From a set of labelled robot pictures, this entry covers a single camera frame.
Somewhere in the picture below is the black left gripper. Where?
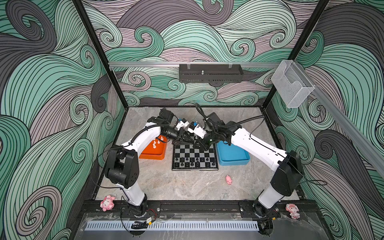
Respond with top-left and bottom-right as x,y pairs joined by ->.
162,128 -> 194,146

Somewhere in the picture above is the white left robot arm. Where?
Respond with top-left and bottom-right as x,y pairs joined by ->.
105,117 -> 190,208

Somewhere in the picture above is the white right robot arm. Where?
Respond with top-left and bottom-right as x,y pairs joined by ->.
188,126 -> 304,215

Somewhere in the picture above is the black and silver chessboard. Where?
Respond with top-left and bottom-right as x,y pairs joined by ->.
172,141 -> 219,171

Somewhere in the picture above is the blue plastic tray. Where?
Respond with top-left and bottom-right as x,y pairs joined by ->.
216,142 -> 251,166

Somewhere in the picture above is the orange plastic tray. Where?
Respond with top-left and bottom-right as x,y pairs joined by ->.
139,136 -> 168,160

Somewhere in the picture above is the small pink pig toy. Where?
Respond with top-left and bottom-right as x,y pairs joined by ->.
225,175 -> 233,185

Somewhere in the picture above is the pink doll figure left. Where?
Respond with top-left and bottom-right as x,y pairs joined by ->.
100,195 -> 116,212

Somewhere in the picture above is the pink doll figure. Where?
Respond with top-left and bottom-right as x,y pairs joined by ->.
286,204 -> 300,219
100,195 -> 116,212

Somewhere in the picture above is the pink doll figure right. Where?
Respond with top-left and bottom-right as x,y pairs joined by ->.
286,204 -> 300,219

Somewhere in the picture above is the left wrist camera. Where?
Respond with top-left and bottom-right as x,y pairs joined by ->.
158,108 -> 190,131

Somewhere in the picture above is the black perforated wall shelf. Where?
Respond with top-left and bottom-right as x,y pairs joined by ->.
179,64 -> 244,84

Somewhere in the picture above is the clear acrylic wall box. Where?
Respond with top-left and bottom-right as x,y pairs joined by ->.
271,60 -> 315,109

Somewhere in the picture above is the aluminium rail on wall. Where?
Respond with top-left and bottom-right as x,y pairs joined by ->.
108,61 -> 281,69

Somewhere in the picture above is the white slotted cable duct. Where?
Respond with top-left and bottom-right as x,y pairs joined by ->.
85,220 -> 259,232

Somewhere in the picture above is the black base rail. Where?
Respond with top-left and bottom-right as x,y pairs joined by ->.
82,199 -> 316,218

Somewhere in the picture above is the black enclosure corner post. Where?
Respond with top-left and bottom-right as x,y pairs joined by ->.
262,1 -> 329,110

